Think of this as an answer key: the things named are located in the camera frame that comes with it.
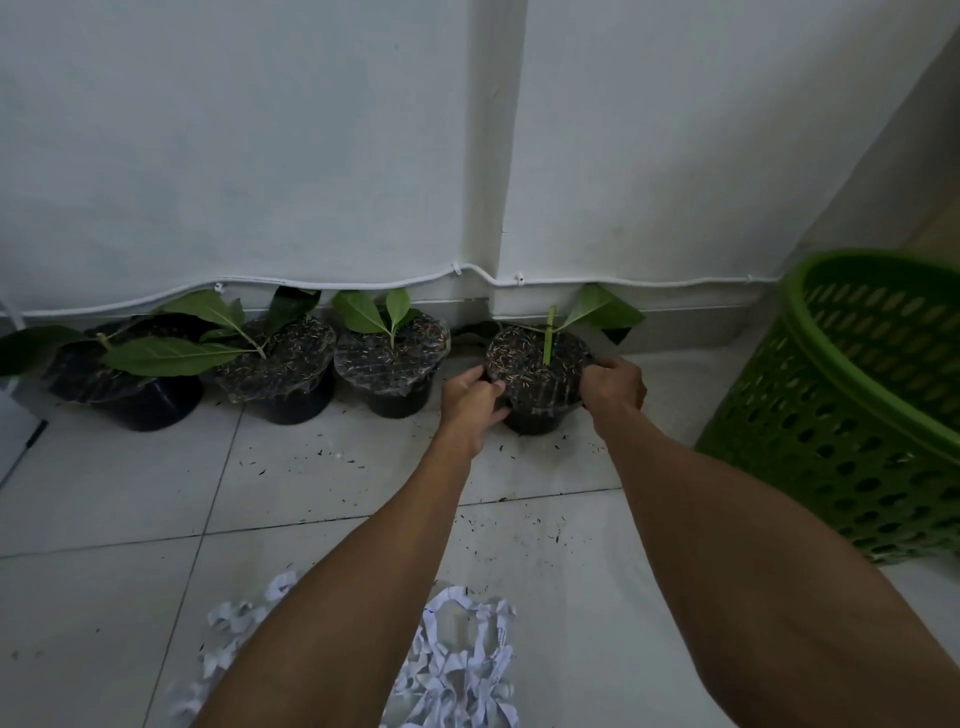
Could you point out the person's left hand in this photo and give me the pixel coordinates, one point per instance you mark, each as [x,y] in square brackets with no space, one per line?
[466,406]

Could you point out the person's right hand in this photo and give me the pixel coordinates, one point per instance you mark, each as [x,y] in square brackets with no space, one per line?
[613,390]

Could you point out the person's right fingers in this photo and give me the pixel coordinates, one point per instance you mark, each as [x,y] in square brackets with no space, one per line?
[600,366]

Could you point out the person's left thumb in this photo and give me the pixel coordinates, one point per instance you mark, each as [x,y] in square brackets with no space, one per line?
[498,415]

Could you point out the black plant pot with seedling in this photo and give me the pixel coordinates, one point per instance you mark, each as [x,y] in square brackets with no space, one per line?
[391,360]
[281,360]
[124,371]
[541,375]

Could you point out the person's left forearm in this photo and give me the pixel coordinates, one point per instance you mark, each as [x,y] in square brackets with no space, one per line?
[341,592]

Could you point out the person's right forearm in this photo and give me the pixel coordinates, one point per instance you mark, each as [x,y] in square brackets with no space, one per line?
[772,585]

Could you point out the pile of shredded white paper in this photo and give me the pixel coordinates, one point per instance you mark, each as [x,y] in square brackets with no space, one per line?
[450,660]

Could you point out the green plastic laundry basket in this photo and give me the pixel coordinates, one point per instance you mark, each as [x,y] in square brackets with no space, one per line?
[847,412]

